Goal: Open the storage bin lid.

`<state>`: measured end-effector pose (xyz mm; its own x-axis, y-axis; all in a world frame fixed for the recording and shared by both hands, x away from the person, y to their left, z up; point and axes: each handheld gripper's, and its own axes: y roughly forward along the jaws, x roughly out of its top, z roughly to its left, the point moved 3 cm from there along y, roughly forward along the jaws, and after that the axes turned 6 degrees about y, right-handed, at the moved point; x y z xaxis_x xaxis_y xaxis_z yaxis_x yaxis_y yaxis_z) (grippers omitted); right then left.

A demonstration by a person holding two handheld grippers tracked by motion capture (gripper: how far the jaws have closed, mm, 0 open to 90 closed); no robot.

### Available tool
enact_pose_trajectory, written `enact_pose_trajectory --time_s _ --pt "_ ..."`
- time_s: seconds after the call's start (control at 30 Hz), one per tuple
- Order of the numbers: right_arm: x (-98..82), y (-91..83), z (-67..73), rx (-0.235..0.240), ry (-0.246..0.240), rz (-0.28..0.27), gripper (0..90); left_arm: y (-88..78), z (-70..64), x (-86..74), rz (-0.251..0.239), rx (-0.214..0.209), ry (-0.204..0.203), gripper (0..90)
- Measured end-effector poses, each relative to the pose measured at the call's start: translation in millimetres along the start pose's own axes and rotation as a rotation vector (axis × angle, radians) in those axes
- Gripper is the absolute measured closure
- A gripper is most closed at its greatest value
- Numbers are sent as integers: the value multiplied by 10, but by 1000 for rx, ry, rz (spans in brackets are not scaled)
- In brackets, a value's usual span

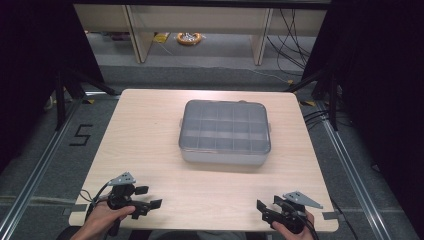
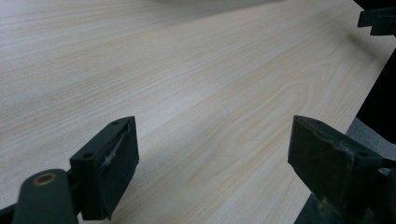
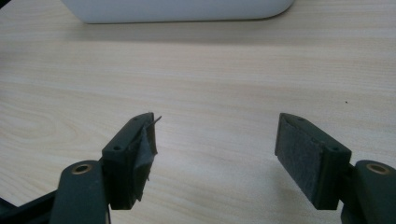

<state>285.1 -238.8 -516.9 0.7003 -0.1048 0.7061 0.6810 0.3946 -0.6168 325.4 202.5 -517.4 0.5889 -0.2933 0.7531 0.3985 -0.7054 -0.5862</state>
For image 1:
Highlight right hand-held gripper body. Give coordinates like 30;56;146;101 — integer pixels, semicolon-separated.
269;190;324;235

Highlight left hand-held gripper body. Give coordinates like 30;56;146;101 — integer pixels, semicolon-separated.
107;171;150;237

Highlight person's right hand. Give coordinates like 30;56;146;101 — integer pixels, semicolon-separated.
271;209;316;240

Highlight person's left hand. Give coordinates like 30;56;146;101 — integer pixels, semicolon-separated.
70;199;137;240

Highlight black tape floor mark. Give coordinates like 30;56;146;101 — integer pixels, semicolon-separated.
68;123;94;147

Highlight clear plastic compartment box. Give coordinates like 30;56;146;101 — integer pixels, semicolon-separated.
177;98;272;167

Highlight black metal stand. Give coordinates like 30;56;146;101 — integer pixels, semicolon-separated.
54;66;118;132
283;66;340;132

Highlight yellow packet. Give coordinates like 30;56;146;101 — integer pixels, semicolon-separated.
152;32;171;44

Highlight black curtain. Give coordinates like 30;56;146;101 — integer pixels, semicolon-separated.
0;0;105;174
301;0;424;231

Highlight orange tape roll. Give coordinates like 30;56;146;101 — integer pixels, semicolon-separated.
175;31;203;47

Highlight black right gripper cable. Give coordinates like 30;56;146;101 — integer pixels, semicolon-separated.
285;201;320;240

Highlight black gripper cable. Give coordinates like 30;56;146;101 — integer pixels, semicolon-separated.
285;201;320;240
79;181;116;223

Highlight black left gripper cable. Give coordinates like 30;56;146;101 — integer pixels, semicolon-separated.
79;181;116;223

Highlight aluminium floor rail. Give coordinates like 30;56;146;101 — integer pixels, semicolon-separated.
318;100;396;240
0;96;85;240

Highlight black floor cables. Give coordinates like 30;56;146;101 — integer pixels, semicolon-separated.
302;109;334;132

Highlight bundle of black cables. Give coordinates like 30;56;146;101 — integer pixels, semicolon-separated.
265;8;312;77

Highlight white shelf frame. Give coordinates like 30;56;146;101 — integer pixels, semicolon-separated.
73;3;328;66

